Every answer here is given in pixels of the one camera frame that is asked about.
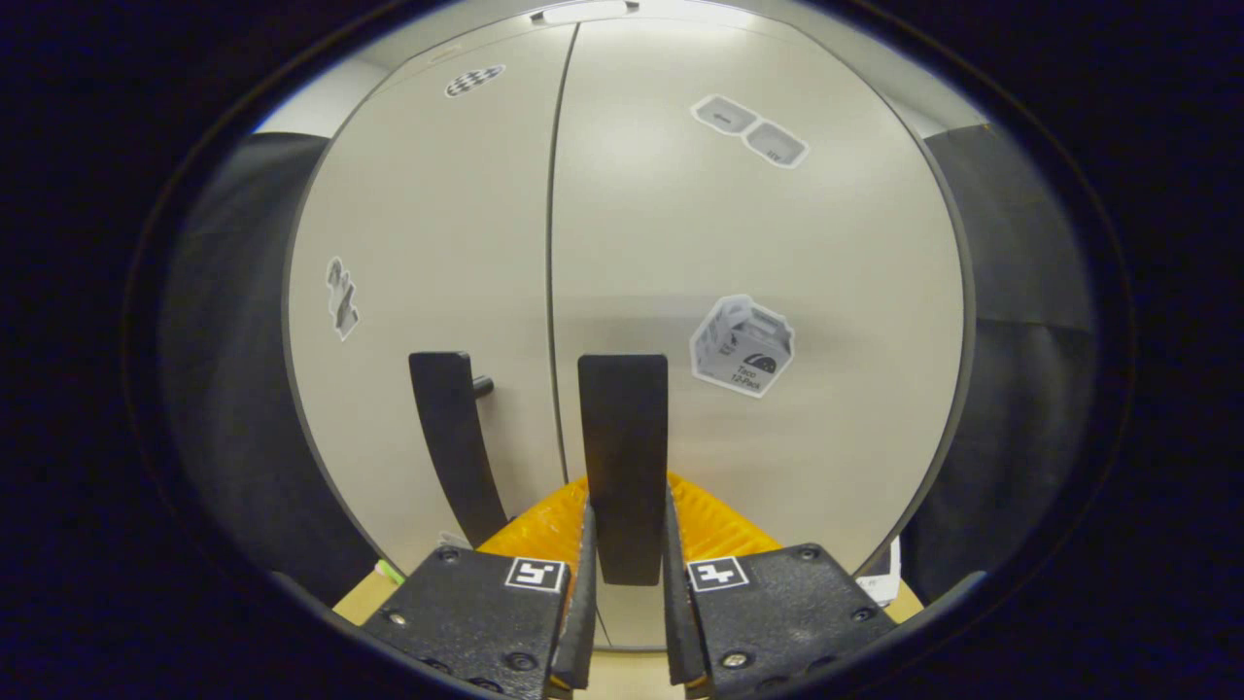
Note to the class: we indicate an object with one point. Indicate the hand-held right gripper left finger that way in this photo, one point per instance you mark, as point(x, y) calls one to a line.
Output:
point(476, 622)

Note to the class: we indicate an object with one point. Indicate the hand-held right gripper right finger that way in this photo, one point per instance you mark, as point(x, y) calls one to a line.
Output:
point(777, 622)

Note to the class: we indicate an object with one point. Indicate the grey double-door shoe cabinet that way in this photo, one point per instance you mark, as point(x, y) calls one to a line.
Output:
point(967, 311)

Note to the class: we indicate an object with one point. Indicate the grey cabinet door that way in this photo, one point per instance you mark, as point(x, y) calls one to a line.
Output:
point(437, 214)
point(777, 243)

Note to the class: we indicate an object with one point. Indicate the pink and green small item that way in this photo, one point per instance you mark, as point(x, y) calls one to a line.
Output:
point(391, 572)

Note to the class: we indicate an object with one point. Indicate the stack of books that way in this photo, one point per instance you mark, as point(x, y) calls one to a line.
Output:
point(880, 583)

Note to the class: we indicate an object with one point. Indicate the black backdrop cloth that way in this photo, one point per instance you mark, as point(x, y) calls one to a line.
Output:
point(233, 389)
point(1020, 408)

